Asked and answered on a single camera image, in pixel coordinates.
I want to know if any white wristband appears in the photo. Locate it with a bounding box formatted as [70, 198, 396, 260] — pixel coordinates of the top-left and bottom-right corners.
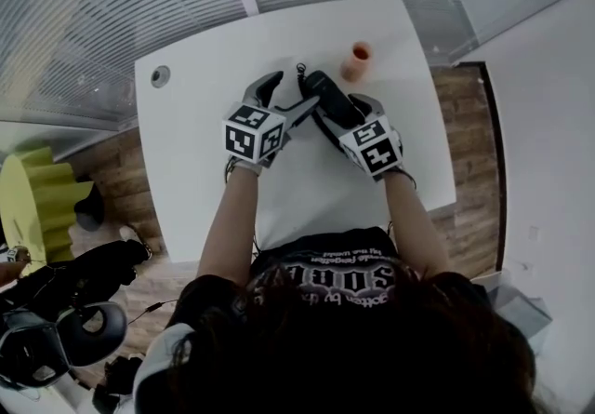
[230, 159, 264, 177]

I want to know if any dark grey head-worn rig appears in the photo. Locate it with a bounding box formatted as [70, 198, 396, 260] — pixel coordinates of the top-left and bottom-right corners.
[0, 300, 129, 391]

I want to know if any person's left forearm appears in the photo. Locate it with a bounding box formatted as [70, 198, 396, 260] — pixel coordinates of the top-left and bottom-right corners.
[195, 169, 259, 286]

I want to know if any orange cup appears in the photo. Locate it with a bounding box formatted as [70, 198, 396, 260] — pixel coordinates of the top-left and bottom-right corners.
[339, 41, 373, 81]

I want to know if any white desk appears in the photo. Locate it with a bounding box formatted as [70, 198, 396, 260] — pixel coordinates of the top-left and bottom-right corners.
[133, 0, 459, 264]

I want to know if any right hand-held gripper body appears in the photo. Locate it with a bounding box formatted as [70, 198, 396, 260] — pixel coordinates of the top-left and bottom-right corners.
[337, 110, 405, 183]

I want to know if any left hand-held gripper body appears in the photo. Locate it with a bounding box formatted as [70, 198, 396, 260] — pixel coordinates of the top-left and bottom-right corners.
[221, 100, 299, 168]

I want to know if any black handheld device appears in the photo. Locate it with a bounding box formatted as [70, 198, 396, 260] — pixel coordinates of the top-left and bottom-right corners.
[296, 61, 367, 129]

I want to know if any person's right forearm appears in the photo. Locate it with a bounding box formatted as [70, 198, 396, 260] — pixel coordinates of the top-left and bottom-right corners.
[381, 169, 451, 281]

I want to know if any person's black printed t-shirt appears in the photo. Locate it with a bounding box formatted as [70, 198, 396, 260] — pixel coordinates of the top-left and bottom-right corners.
[134, 225, 494, 414]

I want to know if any yellow-green pleated chair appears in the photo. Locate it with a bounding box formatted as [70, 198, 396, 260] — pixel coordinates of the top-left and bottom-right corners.
[0, 145, 97, 264]

